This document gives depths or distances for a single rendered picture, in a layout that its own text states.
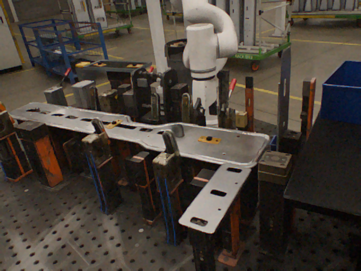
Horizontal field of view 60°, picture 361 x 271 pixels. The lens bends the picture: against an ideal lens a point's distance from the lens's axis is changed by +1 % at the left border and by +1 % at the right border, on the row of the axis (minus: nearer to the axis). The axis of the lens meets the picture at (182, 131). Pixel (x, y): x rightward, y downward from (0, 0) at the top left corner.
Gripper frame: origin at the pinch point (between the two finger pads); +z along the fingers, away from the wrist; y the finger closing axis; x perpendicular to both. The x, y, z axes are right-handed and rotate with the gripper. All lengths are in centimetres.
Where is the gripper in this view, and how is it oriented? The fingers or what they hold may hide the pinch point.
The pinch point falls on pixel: (207, 117)
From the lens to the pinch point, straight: 109.8
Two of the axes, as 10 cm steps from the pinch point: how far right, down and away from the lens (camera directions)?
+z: 1.2, 8.8, 4.6
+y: -4.9, 4.5, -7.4
